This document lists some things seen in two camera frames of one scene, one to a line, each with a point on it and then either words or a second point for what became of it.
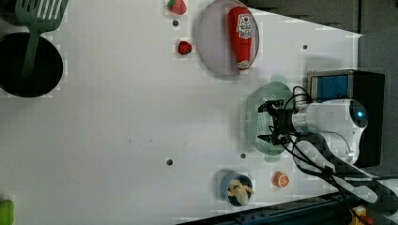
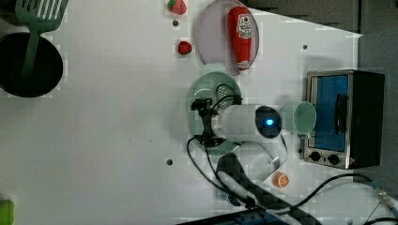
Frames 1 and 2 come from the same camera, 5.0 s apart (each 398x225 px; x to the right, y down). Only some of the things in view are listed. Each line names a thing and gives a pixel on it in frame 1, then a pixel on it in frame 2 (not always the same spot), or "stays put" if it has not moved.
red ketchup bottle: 240,32 stays put
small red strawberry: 184,48 stays put
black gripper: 282,121 → 206,138
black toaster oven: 367,87 stays put
